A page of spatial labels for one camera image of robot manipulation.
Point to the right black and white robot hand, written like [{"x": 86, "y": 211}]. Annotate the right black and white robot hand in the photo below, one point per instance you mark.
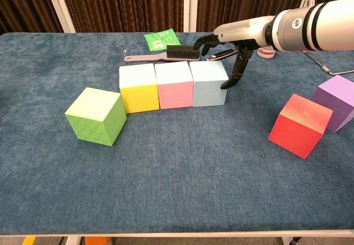
[{"x": 240, "y": 30}]

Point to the light blue foam cube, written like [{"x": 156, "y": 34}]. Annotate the light blue foam cube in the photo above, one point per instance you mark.
[{"x": 208, "y": 93}]

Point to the yellow foam cube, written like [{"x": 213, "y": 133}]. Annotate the yellow foam cube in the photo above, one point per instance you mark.
[{"x": 139, "y": 98}]

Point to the green foam cube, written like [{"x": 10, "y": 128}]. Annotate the green foam cube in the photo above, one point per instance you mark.
[{"x": 94, "y": 120}]

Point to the pink foam cube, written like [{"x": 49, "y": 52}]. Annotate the pink foam cube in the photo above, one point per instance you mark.
[{"x": 175, "y": 95}]

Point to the red foam cube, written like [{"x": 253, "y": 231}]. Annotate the red foam cube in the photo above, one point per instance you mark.
[{"x": 296, "y": 134}]

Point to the purple foam cube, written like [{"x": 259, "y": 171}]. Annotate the purple foam cube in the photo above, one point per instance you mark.
[{"x": 337, "y": 98}]

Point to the small white jar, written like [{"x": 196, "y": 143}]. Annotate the small white jar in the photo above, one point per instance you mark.
[{"x": 265, "y": 53}]

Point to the grey brush with black bristles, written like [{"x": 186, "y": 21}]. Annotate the grey brush with black bristles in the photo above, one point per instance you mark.
[{"x": 179, "y": 52}]

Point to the green foil sachet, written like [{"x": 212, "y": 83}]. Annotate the green foil sachet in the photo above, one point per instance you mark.
[{"x": 160, "y": 40}]

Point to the blue fabric table cover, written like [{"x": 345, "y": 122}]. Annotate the blue fabric table cover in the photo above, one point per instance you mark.
[{"x": 177, "y": 178}]

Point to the white table leg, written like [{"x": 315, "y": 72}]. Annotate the white table leg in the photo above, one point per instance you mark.
[
  {"x": 287, "y": 240},
  {"x": 73, "y": 240}
]

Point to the orange object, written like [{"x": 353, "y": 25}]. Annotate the orange object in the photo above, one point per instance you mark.
[{"x": 96, "y": 240}]

